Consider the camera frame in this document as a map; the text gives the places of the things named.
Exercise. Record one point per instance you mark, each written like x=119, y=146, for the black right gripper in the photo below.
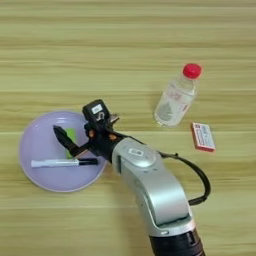
x=101, y=141

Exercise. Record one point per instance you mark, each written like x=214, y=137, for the white marker with black cap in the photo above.
x=53, y=163

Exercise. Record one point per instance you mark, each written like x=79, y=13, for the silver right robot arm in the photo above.
x=156, y=190

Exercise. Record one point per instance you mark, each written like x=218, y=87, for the clear bottle with red cap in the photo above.
x=175, y=100

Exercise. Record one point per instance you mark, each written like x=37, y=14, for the round purple plate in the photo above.
x=40, y=143

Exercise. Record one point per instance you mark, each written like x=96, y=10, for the small red white box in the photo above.
x=204, y=136

